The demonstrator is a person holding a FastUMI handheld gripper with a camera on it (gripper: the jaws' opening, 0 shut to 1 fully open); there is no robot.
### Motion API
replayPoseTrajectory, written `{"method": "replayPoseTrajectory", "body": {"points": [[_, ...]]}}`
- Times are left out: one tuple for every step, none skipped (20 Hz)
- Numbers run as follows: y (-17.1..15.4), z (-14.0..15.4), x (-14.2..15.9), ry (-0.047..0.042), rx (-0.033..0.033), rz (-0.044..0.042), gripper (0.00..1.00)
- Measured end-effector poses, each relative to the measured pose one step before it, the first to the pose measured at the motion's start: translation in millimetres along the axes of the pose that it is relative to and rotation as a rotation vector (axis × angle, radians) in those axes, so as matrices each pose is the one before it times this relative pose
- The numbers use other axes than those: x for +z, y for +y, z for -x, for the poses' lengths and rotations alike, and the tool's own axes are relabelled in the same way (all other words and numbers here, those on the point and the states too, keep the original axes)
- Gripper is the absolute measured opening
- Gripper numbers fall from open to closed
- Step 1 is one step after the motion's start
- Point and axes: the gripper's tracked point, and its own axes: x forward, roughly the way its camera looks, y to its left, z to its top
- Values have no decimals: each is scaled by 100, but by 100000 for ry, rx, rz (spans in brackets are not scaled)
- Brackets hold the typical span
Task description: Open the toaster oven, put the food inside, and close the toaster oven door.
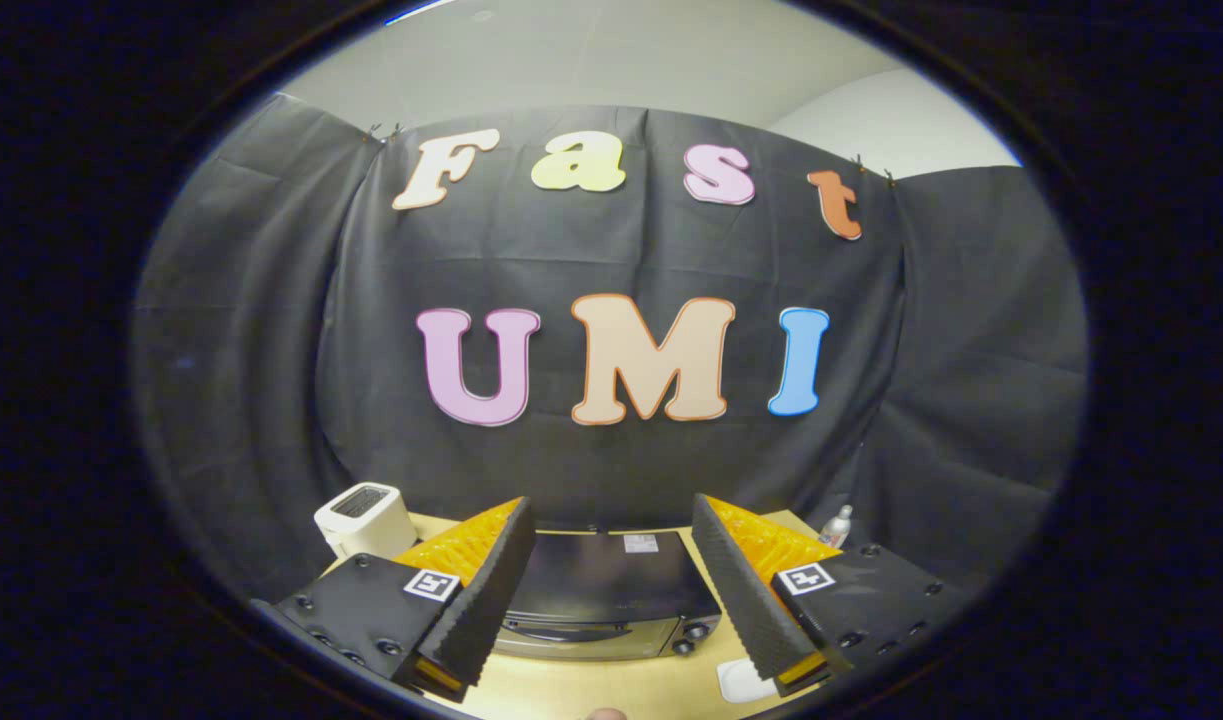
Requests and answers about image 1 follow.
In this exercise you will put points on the white square plate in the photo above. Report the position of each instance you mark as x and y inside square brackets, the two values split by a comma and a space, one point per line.
[741, 683]

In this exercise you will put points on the black toaster oven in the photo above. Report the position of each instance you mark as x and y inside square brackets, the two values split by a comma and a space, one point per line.
[611, 590]

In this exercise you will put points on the white bread toaster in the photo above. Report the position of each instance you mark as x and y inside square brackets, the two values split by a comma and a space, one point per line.
[366, 520]

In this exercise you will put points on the pink label drink bottle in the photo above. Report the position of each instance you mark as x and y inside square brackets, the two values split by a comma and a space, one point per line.
[837, 528]

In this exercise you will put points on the black backdrop cloth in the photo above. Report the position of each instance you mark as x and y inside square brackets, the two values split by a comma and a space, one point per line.
[591, 250]

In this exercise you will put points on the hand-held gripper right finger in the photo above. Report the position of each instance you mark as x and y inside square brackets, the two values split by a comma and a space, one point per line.
[746, 600]

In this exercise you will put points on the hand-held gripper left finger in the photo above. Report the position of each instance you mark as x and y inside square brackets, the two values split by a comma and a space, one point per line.
[486, 600]

